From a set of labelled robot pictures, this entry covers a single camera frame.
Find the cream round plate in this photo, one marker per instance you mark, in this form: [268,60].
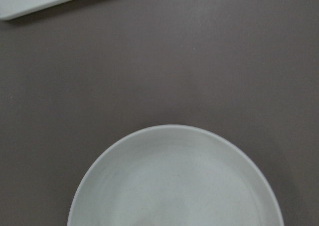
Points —
[174,175]

